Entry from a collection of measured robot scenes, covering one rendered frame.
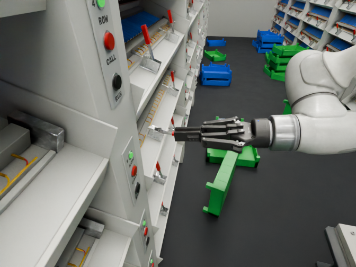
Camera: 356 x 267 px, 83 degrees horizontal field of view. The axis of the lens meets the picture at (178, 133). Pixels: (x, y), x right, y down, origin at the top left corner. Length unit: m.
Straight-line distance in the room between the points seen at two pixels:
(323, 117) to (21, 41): 0.53
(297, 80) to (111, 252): 0.56
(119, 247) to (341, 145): 0.49
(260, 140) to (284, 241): 0.63
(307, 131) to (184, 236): 0.67
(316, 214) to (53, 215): 1.13
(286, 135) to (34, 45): 0.47
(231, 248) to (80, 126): 0.85
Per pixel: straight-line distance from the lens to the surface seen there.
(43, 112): 0.25
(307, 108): 0.56
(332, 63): 0.60
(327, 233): 0.91
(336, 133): 0.55
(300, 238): 1.11
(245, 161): 1.25
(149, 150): 0.52
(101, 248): 0.39
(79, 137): 0.25
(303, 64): 0.63
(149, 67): 0.47
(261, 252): 1.01
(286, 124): 0.52
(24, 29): 0.22
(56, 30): 0.20
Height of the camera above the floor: 0.88
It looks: 37 degrees down
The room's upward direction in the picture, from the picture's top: straight up
